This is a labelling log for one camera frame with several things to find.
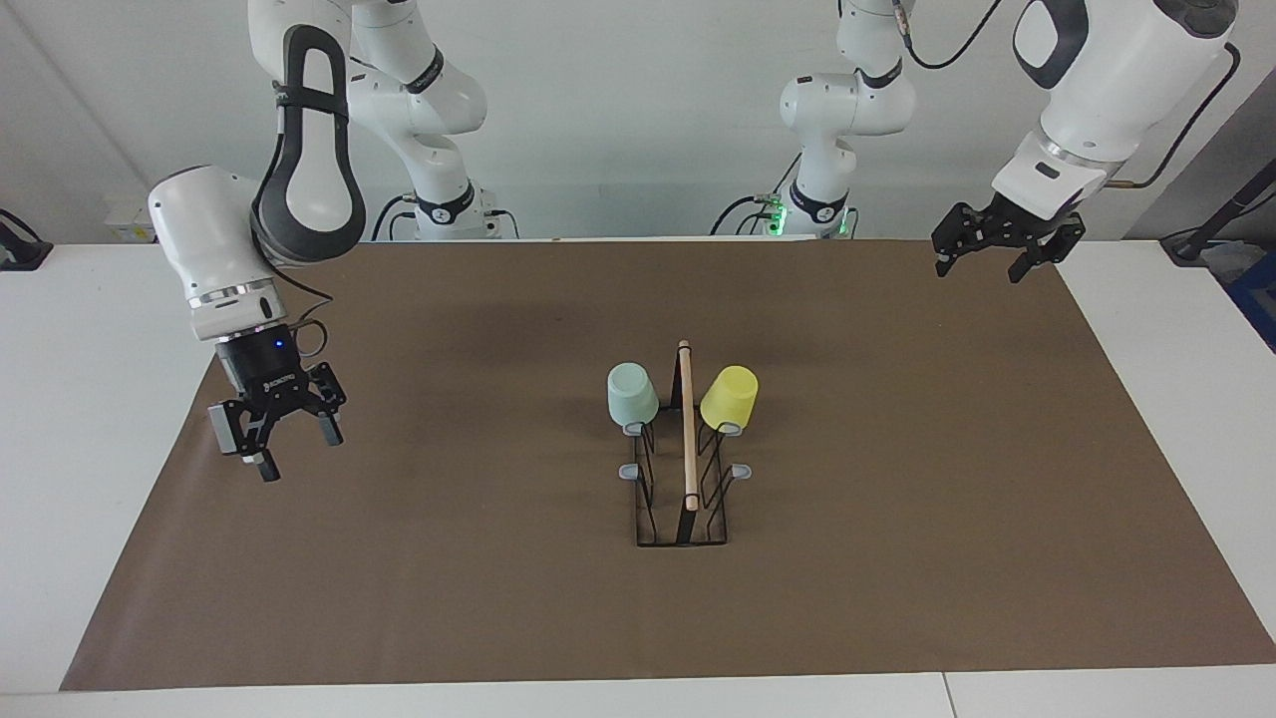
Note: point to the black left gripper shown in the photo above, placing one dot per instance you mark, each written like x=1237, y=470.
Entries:
x=1022, y=221

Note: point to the brown table mat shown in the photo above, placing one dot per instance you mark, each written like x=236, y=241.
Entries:
x=498, y=598

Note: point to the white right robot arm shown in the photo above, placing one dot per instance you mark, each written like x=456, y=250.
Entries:
x=214, y=239

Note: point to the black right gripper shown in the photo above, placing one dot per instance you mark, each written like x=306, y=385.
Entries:
x=264, y=374

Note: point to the blue crate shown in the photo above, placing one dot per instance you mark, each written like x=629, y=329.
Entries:
x=1258, y=299

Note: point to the yellow plastic cup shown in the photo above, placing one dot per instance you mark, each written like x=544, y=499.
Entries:
x=730, y=399

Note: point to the green plastic cup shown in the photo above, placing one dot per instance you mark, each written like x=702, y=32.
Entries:
x=633, y=394

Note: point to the white wall socket box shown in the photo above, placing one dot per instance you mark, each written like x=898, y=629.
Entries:
x=130, y=227

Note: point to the black table clamp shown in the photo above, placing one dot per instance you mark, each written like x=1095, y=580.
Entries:
x=20, y=254

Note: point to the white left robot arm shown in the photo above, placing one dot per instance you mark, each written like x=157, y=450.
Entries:
x=1107, y=80

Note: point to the black stand pole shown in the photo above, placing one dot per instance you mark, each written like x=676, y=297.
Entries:
x=1191, y=244

